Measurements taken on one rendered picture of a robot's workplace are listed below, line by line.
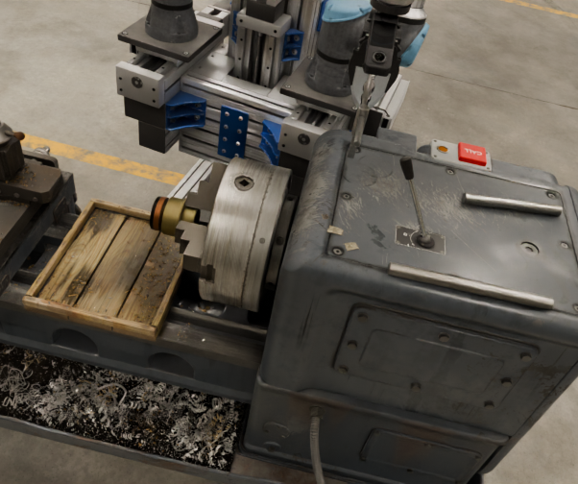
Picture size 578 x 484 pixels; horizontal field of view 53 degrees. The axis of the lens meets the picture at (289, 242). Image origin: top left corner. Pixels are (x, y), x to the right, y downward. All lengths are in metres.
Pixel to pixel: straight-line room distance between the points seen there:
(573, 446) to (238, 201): 1.87
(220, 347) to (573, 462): 1.64
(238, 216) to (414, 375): 0.46
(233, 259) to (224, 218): 0.08
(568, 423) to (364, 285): 1.78
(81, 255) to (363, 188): 0.71
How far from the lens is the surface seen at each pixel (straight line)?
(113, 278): 1.43
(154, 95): 1.70
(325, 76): 1.60
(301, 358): 1.18
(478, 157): 1.34
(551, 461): 2.54
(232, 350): 1.32
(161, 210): 1.26
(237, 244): 1.10
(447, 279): 1.01
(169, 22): 1.75
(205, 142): 1.88
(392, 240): 1.06
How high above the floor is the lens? 1.95
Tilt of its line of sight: 44 degrees down
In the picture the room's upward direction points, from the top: 12 degrees clockwise
